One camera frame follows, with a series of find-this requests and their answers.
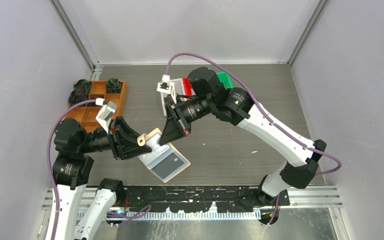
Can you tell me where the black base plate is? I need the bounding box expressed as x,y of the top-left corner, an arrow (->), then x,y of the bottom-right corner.
108,185 -> 291,224

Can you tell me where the white plastic bin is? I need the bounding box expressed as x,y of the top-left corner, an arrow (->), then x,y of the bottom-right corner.
160,78 -> 186,117

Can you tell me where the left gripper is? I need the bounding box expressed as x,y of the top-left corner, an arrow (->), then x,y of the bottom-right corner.
79,114 -> 152,158

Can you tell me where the red plastic bin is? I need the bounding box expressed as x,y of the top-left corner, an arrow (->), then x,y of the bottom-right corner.
181,77 -> 195,96

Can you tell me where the orange wooden compartment tray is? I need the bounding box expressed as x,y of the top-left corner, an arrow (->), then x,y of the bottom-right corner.
65,80 -> 127,133

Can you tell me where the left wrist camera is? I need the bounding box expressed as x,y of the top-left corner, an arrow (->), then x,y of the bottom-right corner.
95,98 -> 118,134

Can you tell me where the aluminium rail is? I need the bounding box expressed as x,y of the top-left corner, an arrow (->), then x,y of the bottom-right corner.
42,185 -> 343,221

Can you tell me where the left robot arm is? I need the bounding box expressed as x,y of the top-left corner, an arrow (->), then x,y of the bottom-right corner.
46,116 -> 152,240

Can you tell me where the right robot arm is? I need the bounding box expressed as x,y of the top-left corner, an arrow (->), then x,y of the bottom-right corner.
156,67 -> 327,206

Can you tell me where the beige card holder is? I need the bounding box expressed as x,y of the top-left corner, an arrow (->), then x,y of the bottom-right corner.
136,127 -> 192,184

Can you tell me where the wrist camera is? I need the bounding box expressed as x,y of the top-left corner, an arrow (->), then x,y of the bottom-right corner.
95,98 -> 118,134
156,74 -> 177,104

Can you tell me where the dark fabric bundle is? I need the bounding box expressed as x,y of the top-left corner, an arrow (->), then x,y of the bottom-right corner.
105,78 -> 123,94
73,79 -> 92,95
68,89 -> 89,106

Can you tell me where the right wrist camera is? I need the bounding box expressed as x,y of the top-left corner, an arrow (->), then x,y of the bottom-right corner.
156,74 -> 177,104

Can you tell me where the green plastic bin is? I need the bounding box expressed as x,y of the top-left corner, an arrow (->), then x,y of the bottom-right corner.
216,71 -> 233,89

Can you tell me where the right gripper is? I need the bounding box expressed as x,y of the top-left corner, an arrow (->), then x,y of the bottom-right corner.
159,95 -> 214,146

